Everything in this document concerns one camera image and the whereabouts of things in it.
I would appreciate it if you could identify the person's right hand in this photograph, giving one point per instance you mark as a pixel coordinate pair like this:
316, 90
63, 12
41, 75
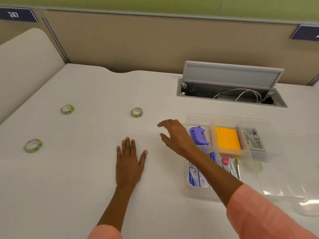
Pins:
179, 138

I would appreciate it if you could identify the person's left hand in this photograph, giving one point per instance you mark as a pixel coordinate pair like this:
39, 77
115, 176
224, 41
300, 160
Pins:
128, 166

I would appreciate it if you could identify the person's right thumb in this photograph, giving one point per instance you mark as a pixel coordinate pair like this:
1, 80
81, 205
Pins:
166, 140

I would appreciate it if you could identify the person's left thumb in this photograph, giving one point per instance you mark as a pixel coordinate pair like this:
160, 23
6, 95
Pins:
143, 158

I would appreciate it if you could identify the person's left middle finger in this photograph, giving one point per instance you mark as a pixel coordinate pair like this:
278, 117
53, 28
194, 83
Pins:
128, 146

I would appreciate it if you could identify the person's left little finger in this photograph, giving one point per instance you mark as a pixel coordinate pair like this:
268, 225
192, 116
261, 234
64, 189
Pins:
119, 153

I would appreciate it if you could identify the person's left forearm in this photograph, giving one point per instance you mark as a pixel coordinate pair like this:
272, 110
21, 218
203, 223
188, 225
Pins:
113, 209

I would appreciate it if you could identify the person's right forearm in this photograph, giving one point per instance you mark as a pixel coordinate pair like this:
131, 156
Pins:
236, 196

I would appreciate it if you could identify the purple stapler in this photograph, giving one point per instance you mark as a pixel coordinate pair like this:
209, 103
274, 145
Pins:
198, 136

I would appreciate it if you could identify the green patterned tape roll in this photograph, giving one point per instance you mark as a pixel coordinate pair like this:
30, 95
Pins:
33, 145
67, 109
258, 166
137, 112

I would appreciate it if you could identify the white and blue small boxes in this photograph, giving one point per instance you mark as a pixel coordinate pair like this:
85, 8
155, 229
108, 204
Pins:
195, 177

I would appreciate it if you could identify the blue pens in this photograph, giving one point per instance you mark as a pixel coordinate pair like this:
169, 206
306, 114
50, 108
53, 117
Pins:
212, 156

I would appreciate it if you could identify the yellow sticky note pad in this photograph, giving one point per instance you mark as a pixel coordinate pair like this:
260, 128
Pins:
227, 138

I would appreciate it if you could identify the pink eraser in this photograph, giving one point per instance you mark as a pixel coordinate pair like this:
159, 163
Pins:
225, 163

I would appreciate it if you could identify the silver binder clips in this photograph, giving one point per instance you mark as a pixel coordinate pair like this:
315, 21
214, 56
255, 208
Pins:
235, 168

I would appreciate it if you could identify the clear plastic organizer tray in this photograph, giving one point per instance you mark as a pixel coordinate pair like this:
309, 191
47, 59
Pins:
249, 156

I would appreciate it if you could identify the white labelled box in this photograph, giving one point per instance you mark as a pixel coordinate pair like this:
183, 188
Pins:
253, 139

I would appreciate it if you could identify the beige partition panel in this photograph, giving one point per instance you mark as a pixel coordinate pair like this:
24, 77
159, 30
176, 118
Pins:
149, 42

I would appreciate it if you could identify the clear plastic lid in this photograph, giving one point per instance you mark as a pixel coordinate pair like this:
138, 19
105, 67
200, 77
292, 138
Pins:
296, 196

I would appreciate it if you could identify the navy desk number sign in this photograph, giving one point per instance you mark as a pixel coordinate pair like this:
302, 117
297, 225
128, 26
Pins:
15, 15
306, 32

